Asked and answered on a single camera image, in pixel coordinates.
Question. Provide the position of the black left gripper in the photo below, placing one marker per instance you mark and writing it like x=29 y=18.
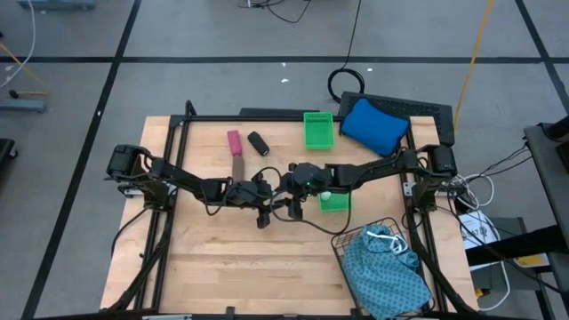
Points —
x=246 y=193

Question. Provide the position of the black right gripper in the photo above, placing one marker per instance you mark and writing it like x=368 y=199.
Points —
x=309 y=178

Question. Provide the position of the white pill bottle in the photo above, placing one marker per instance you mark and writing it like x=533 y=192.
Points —
x=326 y=195

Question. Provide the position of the black bandage roll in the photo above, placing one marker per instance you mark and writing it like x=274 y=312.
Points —
x=258 y=143

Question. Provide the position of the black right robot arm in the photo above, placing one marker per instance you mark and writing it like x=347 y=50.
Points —
x=378 y=169

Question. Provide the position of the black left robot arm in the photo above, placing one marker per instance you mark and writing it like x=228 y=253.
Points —
x=178 y=175

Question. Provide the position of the green plastic slotted basket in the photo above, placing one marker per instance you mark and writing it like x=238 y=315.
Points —
x=338 y=203
x=318 y=133

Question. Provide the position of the pink rectangular block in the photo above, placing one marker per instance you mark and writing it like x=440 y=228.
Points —
x=234 y=142

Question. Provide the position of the blue cushion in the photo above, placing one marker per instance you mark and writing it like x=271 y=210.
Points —
x=373 y=126

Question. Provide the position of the teal patterned cloth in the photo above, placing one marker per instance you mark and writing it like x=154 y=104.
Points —
x=382 y=275

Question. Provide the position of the black keyboard tray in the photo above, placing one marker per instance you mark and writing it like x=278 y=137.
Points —
x=422 y=109

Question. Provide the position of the white printed paper sheet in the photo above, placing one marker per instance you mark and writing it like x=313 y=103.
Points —
x=478 y=231

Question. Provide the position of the yellow label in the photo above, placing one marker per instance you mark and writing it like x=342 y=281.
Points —
x=531 y=260

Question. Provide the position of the grey black side cart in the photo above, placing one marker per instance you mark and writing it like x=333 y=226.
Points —
x=547 y=169

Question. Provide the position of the grey floor bar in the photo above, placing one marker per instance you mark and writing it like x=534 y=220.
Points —
x=22 y=106
x=58 y=4

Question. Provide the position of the black floor object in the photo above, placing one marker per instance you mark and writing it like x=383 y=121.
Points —
x=5 y=151

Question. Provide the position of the black aluminium table frame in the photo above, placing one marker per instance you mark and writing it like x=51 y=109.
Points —
x=266 y=118

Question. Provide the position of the black side frame beam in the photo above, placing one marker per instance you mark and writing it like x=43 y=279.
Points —
x=511 y=244

